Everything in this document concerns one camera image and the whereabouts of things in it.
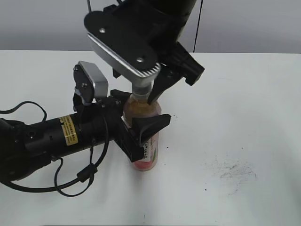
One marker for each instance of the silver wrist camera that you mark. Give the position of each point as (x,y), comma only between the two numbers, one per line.
(90,82)
(122,48)

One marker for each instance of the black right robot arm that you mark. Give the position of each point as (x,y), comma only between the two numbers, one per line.
(148,30)

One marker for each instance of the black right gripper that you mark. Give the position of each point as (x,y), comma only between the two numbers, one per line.
(161,26)

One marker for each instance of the white bottle cap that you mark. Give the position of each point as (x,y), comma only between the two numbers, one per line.
(141,91)

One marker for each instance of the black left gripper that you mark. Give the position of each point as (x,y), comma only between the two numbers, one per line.
(104,118)

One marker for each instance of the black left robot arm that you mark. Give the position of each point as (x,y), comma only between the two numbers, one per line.
(25,149)

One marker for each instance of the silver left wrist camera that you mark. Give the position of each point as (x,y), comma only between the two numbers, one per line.
(90,82)

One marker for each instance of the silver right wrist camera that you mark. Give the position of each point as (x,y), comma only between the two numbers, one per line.
(122,48)

